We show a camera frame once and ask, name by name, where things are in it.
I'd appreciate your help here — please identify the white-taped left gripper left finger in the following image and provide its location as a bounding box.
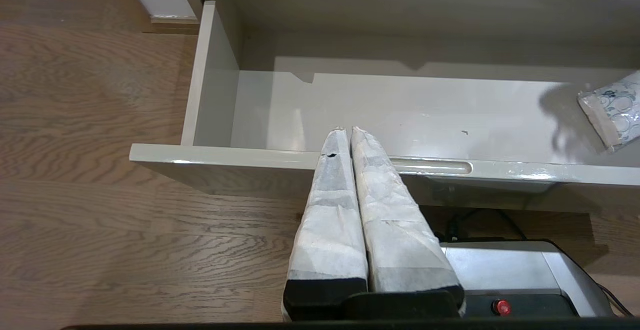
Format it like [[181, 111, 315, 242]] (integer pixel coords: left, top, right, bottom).
[[282, 126, 369, 321]]

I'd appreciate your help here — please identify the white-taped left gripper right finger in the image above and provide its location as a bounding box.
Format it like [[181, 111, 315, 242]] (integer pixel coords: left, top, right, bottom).
[[351, 126, 466, 302]]

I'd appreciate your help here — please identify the silver black robot base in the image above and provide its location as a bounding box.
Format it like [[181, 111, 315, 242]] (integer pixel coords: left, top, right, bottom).
[[439, 239, 617, 319]]

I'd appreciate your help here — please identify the patterned tissue pack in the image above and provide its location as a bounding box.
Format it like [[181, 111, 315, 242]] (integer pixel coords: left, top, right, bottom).
[[577, 71, 640, 154]]

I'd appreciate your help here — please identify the black base cable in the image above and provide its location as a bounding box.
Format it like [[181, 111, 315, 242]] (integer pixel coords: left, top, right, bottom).
[[594, 282, 634, 318], [434, 207, 527, 244]]

